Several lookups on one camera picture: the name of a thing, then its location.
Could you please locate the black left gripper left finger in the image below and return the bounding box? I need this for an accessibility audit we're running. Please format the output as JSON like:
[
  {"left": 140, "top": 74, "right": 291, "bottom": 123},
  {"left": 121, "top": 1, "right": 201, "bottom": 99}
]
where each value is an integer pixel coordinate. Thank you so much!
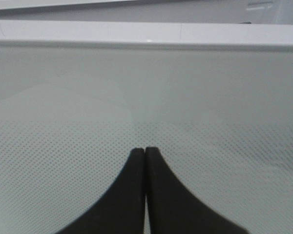
[{"left": 60, "top": 148, "right": 146, "bottom": 234}]

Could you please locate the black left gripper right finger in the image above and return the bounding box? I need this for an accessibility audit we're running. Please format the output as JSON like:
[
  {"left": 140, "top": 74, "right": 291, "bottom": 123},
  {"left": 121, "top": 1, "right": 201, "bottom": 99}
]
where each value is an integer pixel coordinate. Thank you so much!
[{"left": 145, "top": 147, "right": 248, "bottom": 234}]

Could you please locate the white microwave door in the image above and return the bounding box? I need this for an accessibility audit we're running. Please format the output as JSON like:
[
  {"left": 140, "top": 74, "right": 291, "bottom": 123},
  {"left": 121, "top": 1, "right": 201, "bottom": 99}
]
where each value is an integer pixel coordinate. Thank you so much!
[{"left": 0, "top": 19, "right": 293, "bottom": 234}]

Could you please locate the white microwave oven body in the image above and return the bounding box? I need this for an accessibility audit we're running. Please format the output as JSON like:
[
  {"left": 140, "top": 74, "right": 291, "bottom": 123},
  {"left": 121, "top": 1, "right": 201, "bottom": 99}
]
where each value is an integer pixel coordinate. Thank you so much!
[{"left": 0, "top": 0, "right": 293, "bottom": 25}]

